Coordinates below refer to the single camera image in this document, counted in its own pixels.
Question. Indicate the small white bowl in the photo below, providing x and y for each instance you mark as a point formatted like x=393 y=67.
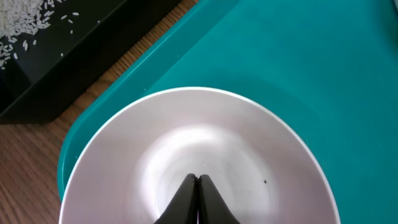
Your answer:
x=134 y=164

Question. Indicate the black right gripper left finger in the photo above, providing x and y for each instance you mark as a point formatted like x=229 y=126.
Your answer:
x=182 y=208

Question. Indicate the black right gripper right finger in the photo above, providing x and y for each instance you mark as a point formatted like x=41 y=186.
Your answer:
x=212 y=208

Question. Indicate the teal plastic tray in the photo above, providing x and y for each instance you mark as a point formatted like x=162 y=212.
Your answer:
x=327 y=68

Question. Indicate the spilled white rice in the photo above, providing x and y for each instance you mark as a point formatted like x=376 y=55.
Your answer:
x=23 y=17

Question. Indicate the black plastic tray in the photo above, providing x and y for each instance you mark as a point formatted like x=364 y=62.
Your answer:
x=84 y=39

